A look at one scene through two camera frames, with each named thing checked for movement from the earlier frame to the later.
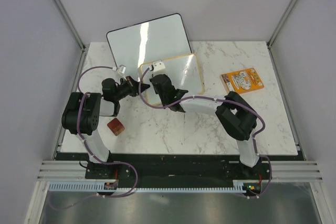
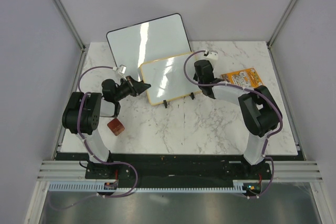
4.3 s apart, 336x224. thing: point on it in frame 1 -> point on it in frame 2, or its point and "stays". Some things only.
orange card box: (242, 81) stays
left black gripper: (133, 85) stays
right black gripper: (165, 76) -> (211, 67)
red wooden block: (116, 126) stays
